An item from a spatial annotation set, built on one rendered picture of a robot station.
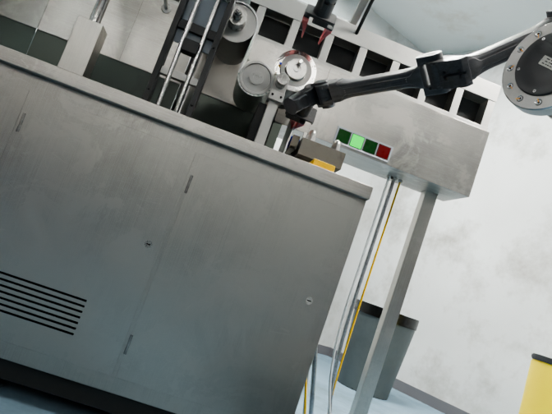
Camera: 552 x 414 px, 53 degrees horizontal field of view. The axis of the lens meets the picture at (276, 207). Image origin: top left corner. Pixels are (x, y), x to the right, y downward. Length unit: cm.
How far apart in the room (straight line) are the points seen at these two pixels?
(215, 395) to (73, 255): 56
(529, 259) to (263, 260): 313
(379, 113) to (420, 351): 280
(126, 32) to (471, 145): 150
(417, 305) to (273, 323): 334
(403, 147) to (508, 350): 237
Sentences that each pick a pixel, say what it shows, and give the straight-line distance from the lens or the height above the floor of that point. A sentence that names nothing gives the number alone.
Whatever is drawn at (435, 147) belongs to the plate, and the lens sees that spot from 246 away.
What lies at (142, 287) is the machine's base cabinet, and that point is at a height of 40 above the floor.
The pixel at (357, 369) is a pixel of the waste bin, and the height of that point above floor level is 14.
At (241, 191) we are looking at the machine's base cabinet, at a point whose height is 75.
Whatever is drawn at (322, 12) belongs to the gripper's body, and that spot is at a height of 138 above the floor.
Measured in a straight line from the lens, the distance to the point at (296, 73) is 198.
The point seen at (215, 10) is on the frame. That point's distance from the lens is 192.
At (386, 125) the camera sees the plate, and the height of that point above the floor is 130.
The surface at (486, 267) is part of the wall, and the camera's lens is 466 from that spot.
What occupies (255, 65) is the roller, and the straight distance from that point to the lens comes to 200.
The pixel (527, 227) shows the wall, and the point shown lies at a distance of 460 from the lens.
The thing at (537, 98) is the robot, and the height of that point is 106.
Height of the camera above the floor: 56
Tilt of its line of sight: 6 degrees up
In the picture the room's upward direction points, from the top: 20 degrees clockwise
